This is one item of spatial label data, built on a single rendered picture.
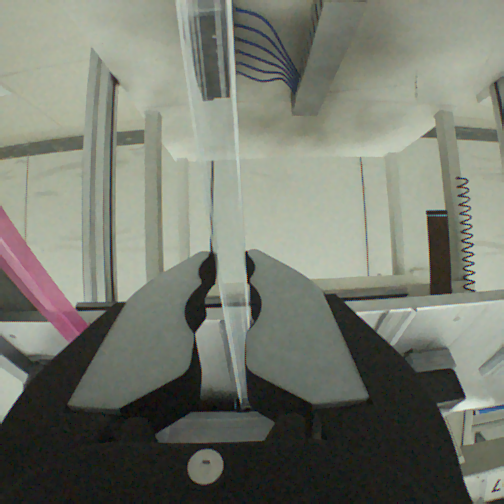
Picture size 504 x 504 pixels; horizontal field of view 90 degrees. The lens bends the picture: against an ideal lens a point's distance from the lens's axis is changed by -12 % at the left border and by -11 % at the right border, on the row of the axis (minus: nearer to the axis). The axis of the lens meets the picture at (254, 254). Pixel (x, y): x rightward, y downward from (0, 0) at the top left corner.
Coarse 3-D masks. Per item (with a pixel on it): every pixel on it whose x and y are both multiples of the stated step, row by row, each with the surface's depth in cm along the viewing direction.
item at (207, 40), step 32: (192, 0) 6; (224, 0) 6; (192, 32) 7; (224, 32) 7; (192, 64) 7; (224, 64) 7; (192, 96) 8; (224, 96) 8; (224, 128) 8; (224, 160) 9; (224, 192) 10; (224, 224) 11; (224, 256) 12; (224, 288) 14
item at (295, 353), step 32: (256, 256) 11; (256, 288) 9; (288, 288) 9; (320, 288) 10; (256, 320) 8; (288, 320) 8; (320, 320) 8; (256, 352) 7; (288, 352) 7; (320, 352) 7; (256, 384) 7; (288, 384) 6; (320, 384) 6; (352, 384) 6
